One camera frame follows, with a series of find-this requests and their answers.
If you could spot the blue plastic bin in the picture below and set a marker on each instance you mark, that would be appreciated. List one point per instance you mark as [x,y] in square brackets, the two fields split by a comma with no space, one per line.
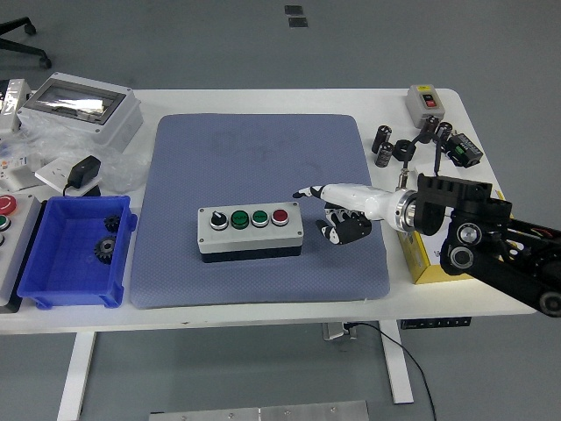
[57,263]

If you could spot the yellow and white cardboard box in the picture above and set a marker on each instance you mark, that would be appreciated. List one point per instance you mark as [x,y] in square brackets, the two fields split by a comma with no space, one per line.
[421,267]

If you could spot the grey under-table bracket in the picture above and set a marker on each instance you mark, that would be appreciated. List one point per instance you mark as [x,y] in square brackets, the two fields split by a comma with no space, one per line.
[335,332]

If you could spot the black module with green terminal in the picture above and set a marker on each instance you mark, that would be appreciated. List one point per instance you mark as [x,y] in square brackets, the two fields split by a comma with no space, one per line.
[464,150]

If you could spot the black hexagonal nut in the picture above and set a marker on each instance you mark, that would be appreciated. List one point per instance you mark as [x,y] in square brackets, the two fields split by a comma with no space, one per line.
[397,151]

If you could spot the large black bevel gear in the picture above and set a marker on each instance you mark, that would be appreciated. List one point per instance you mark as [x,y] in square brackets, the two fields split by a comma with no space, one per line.
[105,249]

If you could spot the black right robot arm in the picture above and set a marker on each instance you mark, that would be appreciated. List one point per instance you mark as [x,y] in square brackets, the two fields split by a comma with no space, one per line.
[495,263]

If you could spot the grey red-black push-button switch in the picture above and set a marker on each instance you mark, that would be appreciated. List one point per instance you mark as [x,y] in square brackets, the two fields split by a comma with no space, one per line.
[427,105]

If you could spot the small black bevel gear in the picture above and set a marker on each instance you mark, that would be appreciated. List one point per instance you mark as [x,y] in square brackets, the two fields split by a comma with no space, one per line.
[113,223]

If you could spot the grey four-button control box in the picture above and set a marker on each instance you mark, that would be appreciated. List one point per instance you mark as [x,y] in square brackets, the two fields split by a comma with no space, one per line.
[245,241]

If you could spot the black cylindrical capacitor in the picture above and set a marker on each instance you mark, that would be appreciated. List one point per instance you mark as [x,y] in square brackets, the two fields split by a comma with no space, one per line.
[381,139]
[445,131]
[384,154]
[427,125]

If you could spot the clear plastic bag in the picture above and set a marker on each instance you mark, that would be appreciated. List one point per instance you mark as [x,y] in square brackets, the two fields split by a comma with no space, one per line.
[122,171]

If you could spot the white electrical device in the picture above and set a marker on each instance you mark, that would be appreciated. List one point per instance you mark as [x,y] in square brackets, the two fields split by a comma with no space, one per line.
[11,109]

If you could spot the blue-grey table mat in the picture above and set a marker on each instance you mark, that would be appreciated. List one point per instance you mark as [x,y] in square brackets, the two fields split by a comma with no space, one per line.
[197,166]

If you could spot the white table leg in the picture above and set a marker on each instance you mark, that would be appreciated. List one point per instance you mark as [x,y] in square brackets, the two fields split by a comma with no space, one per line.
[75,377]
[398,373]

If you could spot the small white packaging box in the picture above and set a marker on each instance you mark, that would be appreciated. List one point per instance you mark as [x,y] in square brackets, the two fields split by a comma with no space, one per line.
[19,175]

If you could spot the white wall socket plate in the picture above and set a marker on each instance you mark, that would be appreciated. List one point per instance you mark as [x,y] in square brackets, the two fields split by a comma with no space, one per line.
[50,173]

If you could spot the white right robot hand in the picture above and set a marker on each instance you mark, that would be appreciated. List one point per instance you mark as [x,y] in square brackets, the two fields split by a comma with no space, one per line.
[355,197]

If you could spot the black office chair base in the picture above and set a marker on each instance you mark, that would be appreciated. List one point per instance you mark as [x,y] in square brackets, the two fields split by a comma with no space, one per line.
[26,50]

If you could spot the black power adapter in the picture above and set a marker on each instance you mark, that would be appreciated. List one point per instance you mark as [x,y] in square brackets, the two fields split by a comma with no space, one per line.
[85,171]

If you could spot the silver metal plate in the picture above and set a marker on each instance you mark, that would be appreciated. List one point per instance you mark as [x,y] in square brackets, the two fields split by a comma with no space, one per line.
[258,413]

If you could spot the grey enclosure with clear lid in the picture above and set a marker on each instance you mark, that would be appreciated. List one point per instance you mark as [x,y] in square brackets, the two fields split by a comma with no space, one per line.
[118,127]

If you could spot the grey emergency-stop button station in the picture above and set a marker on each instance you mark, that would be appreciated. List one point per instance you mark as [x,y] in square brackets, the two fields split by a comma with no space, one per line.
[22,245]

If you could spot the dark floor plate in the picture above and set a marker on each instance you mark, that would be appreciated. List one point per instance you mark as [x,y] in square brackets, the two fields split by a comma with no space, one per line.
[297,22]
[293,10]

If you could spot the black table control panel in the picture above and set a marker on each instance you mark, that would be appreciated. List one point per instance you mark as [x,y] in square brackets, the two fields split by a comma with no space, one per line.
[436,323]

